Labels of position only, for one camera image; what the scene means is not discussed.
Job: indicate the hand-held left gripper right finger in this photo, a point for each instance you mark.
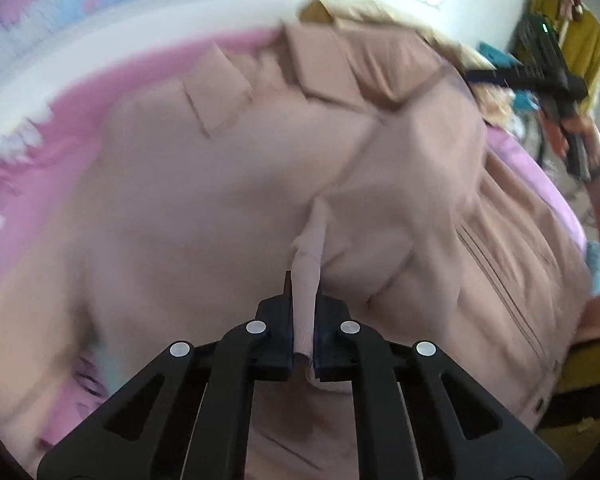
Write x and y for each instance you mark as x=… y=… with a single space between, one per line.
x=325 y=350

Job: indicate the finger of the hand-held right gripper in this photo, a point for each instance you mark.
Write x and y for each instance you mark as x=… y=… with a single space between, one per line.
x=500 y=76

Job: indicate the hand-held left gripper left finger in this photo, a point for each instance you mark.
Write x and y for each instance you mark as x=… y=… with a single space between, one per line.
x=280 y=345

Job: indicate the dusty pink jacket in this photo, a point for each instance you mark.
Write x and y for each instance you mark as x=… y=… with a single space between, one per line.
x=230 y=185

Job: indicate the person's right hand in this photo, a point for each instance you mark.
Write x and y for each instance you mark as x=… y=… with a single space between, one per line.
x=592 y=140

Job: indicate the blue perforated plastic basket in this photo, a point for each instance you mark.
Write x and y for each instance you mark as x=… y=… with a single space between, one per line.
x=490 y=52
x=525 y=102

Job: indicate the hanging yellow garment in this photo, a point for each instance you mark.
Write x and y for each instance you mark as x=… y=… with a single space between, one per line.
x=587 y=50

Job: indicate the pink plush toy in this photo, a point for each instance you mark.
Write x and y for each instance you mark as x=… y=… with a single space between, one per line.
x=572 y=0

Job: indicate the beige garment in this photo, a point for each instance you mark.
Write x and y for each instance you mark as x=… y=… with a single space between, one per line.
x=380 y=7

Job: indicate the olive brown garment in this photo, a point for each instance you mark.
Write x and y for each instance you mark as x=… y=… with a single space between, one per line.
x=317 y=10

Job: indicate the pink floral bedsheet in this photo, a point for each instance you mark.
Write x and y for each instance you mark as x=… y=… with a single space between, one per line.
x=55 y=150

